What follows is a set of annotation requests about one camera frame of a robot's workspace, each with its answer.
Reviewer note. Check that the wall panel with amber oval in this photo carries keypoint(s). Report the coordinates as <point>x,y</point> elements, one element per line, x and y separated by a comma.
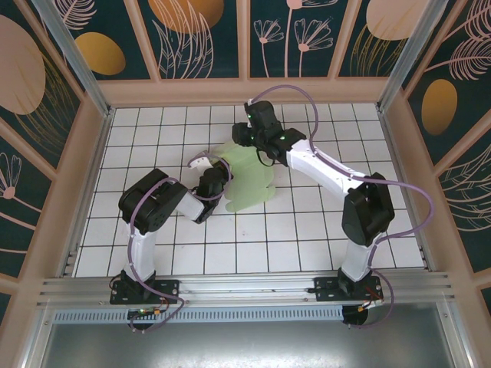
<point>441,103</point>

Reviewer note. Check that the small circuit board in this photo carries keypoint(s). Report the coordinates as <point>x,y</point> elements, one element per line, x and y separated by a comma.
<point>147,312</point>

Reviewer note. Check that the wall panel with pink disc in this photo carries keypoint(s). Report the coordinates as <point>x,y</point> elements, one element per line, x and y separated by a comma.
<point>19,76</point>

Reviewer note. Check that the aluminium corner post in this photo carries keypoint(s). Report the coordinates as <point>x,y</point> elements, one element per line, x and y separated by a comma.
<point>76,65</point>
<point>406,57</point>

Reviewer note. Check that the grey metal sheet panel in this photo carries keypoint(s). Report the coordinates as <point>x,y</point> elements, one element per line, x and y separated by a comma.
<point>245,345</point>

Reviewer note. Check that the aluminium mounting rail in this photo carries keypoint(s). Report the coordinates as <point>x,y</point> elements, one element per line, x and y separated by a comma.
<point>245,285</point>

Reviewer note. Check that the wall panel with orange circle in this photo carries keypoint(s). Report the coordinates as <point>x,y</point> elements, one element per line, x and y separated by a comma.
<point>184,23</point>

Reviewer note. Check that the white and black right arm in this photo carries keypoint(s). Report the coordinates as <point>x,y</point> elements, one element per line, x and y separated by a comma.
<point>318,165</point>

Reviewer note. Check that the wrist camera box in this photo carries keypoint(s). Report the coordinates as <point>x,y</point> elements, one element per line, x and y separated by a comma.
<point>200,161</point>
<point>251,102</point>

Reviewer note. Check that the wall panel with single flower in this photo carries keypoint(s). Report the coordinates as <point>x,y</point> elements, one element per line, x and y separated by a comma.
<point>15,199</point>

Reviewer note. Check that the light green cloth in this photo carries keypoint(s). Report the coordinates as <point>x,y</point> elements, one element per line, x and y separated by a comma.
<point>249,180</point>

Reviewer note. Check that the wall panel with leaf outlines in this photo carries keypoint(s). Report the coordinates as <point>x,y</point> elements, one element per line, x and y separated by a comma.
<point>472,207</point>

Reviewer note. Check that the wall panel with pink flowers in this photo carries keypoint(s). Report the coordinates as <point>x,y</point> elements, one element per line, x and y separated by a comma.
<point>291,57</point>

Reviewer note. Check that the wall panel with pale circle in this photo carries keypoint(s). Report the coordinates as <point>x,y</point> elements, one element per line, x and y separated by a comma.
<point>383,23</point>

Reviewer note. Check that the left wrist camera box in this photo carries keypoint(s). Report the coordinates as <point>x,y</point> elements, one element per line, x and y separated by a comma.
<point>200,161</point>

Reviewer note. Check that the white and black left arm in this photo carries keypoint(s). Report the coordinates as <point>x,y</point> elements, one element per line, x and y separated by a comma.
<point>142,253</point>

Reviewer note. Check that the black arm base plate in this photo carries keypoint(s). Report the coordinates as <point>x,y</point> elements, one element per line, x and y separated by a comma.
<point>326,289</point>
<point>169,291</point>

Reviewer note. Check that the wall panel with orange oval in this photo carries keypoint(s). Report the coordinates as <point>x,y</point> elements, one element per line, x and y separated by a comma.
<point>99,53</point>

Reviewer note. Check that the aluminium table edge strip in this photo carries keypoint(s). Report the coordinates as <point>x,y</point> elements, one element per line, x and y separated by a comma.
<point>86,191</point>
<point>406,191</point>

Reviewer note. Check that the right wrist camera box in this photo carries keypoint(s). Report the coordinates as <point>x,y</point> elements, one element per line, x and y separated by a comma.
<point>251,102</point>

